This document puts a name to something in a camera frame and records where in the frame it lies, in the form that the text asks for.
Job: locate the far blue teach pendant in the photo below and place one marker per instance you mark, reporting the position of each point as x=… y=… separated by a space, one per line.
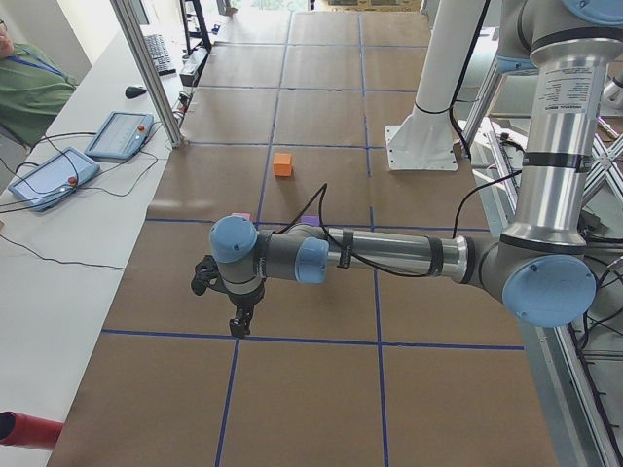
x=121 y=136

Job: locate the black keyboard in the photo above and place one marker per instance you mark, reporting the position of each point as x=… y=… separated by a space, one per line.
x=156 y=47

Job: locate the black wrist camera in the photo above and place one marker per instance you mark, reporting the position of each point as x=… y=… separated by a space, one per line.
x=206 y=276

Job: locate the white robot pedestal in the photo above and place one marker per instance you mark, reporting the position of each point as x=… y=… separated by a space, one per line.
x=424 y=141

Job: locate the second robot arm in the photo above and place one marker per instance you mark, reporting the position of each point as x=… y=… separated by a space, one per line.
x=612 y=94

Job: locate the pink foam block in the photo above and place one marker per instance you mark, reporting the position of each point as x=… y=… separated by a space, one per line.
x=246 y=216

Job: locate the aluminium frame post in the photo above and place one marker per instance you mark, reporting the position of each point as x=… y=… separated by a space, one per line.
x=128 y=21

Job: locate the purple foam block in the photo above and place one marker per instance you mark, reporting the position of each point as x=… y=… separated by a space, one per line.
x=310 y=220

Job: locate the blue teach pendant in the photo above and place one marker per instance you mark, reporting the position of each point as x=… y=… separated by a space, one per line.
x=121 y=136
x=55 y=179

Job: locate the red cylinder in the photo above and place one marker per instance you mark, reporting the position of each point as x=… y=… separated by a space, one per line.
x=28 y=431

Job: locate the black computer mouse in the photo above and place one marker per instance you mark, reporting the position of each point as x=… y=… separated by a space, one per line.
x=131 y=92

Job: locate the near blue teach pendant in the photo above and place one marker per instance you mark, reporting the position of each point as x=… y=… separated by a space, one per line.
x=55 y=179

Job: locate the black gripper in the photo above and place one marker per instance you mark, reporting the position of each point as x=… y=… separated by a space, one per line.
x=248 y=300

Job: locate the orange foam block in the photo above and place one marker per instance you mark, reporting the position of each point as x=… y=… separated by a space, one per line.
x=282 y=164

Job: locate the person in green shirt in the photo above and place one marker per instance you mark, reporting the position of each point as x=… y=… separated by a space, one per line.
x=33 y=89

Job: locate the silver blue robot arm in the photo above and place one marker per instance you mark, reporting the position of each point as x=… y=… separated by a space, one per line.
x=536 y=267

